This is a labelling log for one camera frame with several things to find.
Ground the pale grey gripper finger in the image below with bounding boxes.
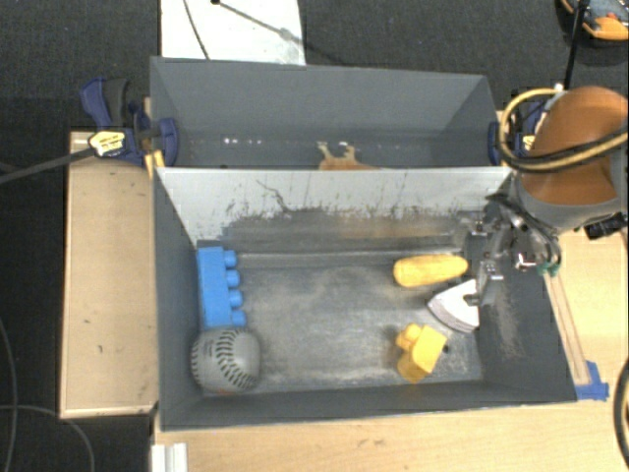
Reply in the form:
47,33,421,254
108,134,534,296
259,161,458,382
459,217,488,261
475,260,505,309

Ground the white wedge-shaped piece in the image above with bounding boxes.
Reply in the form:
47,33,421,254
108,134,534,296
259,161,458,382
426,278,482,334

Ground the yellow toy corn cob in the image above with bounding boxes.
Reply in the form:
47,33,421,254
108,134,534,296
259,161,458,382
392,254,470,289

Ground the yellow toy brick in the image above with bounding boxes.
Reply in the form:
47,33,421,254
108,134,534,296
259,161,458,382
394,323,450,384

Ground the brown toy animal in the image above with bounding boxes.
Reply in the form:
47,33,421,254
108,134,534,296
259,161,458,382
315,141,380,171

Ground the grey metal bin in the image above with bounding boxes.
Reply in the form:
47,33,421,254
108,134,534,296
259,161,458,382
148,55,579,432

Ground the blue toy brick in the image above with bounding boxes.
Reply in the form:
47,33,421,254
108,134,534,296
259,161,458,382
196,246,248,331

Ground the grey ball with black stitching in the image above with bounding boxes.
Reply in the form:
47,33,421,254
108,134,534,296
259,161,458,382
190,327,262,395

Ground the pale wood flat board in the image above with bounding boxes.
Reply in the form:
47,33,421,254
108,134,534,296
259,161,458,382
58,130,161,420

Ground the black cylinder on white bracket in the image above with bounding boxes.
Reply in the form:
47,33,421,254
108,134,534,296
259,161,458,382
584,211,629,240

